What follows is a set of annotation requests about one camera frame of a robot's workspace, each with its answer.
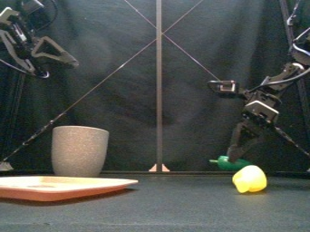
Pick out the green toy chili pepper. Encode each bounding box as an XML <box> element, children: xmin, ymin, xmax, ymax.
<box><xmin>209</xmin><ymin>155</ymin><xmax>253</xmax><ymax>172</ymax></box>

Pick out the yellow toy bell pepper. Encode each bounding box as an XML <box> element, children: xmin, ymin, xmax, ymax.
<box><xmin>232</xmin><ymin>164</ymin><xmax>269</xmax><ymax>194</ymax></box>

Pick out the grey speckled cup bowl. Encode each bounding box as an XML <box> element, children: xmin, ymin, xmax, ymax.
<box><xmin>51</xmin><ymin>125</ymin><xmax>110</xmax><ymax>179</ymax></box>

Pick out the pink plastic tray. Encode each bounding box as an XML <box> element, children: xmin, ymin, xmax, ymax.
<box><xmin>0</xmin><ymin>175</ymin><xmax>139</xmax><ymax>202</ymax></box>

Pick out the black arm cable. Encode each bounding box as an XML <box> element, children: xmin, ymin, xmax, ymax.
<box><xmin>248</xmin><ymin>66</ymin><xmax>310</xmax><ymax>93</ymax></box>

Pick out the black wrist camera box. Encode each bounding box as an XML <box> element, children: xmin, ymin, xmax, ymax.
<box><xmin>208</xmin><ymin>79</ymin><xmax>245</xmax><ymax>99</ymax></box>

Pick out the thin diagonal brace wire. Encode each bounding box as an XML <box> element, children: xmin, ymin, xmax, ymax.
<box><xmin>0</xmin><ymin>0</ymin><xmax>206</xmax><ymax>162</ymax></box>
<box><xmin>123</xmin><ymin>0</ymin><xmax>224</xmax><ymax>82</ymax></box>

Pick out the horizontal frame base rail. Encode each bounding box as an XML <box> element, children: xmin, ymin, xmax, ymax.
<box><xmin>101</xmin><ymin>169</ymin><xmax>310</xmax><ymax>177</ymax></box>

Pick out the small frame foot bracket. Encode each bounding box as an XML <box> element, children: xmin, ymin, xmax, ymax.
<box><xmin>149</xmin><ymin>163</ymin><xmax>171</xmax><ymax>173</ymax></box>

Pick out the vertical metal frame post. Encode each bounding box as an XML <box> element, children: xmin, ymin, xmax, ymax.
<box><xmin>155</xmin><ymin>0</ymin><xmax>165</xmax><ymax>173</ymax></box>

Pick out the white corner bracket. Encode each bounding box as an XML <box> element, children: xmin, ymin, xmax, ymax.
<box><xmin>0</xmin><ymin>160</ymin><xmax>15</xmax><ymax>172</ymax></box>

